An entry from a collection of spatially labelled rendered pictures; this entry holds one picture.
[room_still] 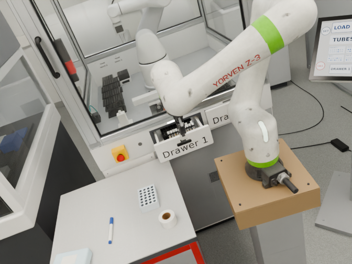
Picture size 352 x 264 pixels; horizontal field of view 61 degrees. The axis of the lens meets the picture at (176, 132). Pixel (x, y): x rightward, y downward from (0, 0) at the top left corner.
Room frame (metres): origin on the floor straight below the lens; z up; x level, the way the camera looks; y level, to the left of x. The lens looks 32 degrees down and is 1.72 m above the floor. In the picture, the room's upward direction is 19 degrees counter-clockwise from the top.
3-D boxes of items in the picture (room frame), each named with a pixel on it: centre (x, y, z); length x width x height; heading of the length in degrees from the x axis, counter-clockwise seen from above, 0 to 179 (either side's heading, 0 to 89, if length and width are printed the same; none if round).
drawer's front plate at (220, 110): (1.39, -0.33, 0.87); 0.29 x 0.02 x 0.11; 93
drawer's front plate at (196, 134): (1.23, -0.02, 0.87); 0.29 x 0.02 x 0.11; 93
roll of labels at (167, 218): (0.88, 0.15, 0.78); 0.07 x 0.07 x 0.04
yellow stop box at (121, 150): (1.34, 0.32, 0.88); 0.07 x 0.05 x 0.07; 93
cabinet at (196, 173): (1.85, -0.03, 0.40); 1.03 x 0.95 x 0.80; 93
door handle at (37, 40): (1.33, 0.42, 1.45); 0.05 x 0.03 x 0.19; 3
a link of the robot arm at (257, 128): (0.90, -0.29, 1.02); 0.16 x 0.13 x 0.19; 179
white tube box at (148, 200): (1.05, 0.22, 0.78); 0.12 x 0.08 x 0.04; 1
